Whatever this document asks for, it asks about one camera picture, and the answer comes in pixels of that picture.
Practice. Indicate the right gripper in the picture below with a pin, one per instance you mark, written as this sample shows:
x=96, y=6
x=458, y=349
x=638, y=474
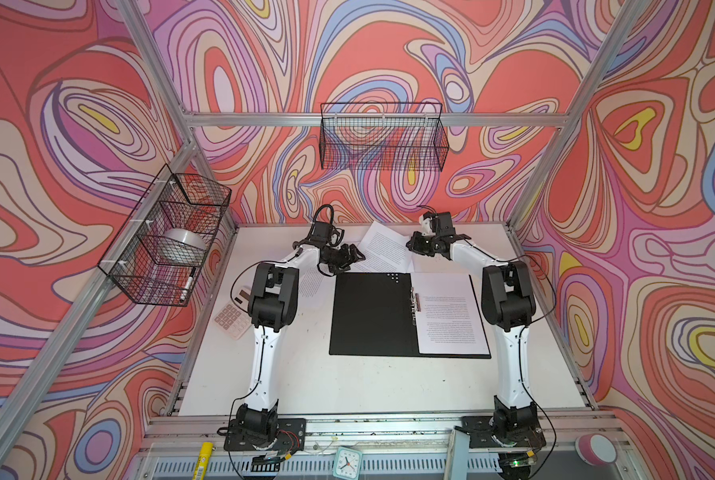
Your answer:
x=413, y=243

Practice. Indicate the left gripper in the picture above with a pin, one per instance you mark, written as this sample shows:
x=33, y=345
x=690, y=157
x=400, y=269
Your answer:
x=346, y=257

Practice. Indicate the printed paper sheet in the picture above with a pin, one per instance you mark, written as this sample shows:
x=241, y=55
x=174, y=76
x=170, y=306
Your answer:
x=313, y=288
x=447, y=317
x=385, y=251

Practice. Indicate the red folder with black interior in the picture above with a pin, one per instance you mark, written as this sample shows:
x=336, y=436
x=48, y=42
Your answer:
x=374, y=316

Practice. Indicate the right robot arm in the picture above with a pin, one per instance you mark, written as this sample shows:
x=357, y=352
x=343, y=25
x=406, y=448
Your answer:
x=508, y=304

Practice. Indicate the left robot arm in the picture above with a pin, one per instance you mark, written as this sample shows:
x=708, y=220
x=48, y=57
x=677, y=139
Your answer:
x=273, y=307

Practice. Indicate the white calculator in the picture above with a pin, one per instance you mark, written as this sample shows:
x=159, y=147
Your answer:
x=233, y=319

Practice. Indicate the black marker pen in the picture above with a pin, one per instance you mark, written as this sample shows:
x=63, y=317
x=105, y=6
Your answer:
x=186, y=289

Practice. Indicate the silver tape roll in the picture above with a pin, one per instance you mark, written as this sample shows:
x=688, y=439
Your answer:
x=182, y=246

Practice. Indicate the small teal clock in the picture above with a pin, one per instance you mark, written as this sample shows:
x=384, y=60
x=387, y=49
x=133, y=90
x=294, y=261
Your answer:
x=347, y=464

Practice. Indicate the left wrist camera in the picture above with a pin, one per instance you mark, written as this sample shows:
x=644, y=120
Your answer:
x=323, y=233

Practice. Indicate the black wire basket back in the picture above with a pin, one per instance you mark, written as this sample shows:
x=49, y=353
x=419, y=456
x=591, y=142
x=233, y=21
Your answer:
x=383, y=136

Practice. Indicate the black wire basket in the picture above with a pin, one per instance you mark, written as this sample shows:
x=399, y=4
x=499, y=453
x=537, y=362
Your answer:
x=173, y=227
x=383, y=136

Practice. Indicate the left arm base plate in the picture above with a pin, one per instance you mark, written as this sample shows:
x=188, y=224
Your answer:
x=287, y=436

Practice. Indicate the black wire basket left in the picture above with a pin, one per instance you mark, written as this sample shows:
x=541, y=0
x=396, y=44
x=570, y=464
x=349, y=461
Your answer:
x=173, y=227

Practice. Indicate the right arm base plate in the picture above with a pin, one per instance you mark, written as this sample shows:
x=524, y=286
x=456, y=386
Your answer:
x=486, y=432

